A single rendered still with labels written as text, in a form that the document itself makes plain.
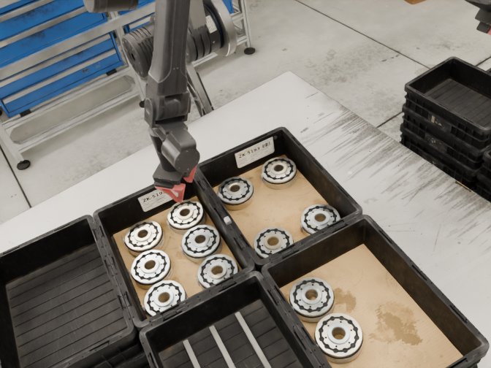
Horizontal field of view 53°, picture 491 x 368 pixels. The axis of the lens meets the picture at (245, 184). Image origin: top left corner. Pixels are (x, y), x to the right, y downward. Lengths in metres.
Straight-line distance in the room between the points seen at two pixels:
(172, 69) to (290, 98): 1.06
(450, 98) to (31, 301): 1.77
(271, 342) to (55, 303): 0.57
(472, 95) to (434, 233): 0.96
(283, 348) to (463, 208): 0.72
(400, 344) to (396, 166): 0.68
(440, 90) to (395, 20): 1.54
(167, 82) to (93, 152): 2.18
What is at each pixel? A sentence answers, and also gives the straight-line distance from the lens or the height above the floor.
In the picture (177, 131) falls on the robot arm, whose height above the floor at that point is 1.28.
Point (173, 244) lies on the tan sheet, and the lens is 1.37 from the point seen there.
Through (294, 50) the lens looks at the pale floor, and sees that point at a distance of 3.54.
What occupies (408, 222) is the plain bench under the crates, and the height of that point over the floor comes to 0.70.
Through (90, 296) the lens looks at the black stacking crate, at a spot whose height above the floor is 0.83.
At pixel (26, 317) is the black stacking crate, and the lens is 1.41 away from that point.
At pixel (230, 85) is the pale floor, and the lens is 3.30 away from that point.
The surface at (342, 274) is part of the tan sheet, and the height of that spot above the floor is 0.83.
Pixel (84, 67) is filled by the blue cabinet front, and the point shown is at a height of 0.41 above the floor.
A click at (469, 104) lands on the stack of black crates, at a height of 0.49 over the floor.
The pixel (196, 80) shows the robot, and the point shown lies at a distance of 2.08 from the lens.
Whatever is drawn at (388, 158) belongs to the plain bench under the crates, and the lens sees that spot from 1.70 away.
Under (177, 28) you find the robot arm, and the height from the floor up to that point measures 1.46.
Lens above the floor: 1.89
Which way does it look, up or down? 46 degrees down
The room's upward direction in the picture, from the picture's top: 12 degrees counter-clockwise
